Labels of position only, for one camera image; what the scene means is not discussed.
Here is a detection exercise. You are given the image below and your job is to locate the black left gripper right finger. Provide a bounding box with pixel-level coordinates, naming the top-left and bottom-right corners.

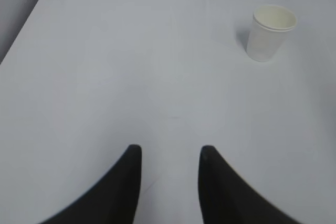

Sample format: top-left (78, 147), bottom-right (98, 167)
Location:
top-left (198, 145), bottom-right (297, 223)

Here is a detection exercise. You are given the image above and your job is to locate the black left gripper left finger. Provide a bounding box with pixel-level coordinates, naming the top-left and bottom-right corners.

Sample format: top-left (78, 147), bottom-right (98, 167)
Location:
top-left (44, 144), bottom-right (142, 223)

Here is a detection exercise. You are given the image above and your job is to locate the white paper cup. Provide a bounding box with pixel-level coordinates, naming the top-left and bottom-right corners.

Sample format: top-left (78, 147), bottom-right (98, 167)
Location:
top-left (246, 5), bottom-right (297, 62)

